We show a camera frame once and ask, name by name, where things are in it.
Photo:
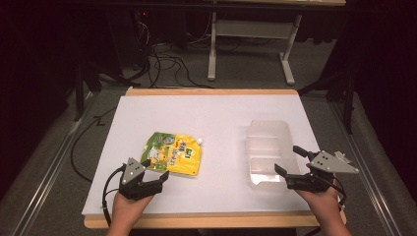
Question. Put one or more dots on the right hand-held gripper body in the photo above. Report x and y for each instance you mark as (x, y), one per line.
(324, 164)

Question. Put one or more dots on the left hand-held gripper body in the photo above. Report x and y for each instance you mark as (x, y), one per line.
(132, 183)

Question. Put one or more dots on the yellow green spout pouch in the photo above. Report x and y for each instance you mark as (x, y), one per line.
(183, 157)

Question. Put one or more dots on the clear plastic container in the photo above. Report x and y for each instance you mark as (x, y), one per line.
(268, 144)

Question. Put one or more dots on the person's left hand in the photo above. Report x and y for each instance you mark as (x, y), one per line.
(128, 209)

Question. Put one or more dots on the person's right hand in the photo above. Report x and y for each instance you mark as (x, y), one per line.
(323, 203)

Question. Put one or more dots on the black metal stand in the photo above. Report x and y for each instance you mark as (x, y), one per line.
(79, 88)
(348, 98)

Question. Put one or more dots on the white table mat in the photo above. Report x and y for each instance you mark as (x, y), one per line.
(213, 114)

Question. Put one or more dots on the metal floor rail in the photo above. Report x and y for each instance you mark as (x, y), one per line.
(49, 177)
(367, 183)

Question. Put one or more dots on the white metal desk frame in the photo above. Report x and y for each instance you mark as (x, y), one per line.
(252, 29)

